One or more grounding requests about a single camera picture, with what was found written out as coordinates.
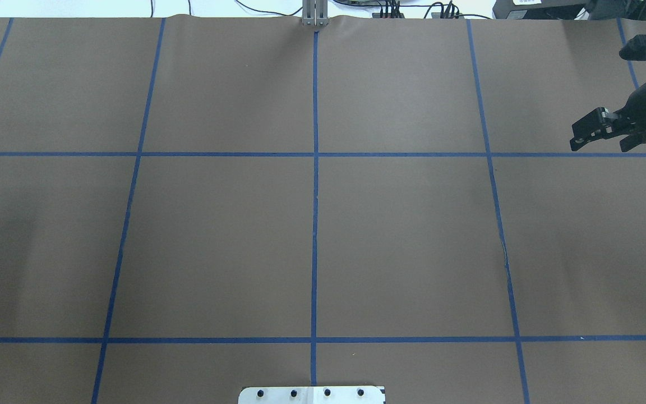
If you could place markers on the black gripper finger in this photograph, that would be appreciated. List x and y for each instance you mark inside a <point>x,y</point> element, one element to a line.
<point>596,125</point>

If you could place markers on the aluminium frame post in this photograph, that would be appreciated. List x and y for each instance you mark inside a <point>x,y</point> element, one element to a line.
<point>315,13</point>

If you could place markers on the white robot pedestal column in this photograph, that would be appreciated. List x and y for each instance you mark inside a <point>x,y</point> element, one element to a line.
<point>314,394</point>

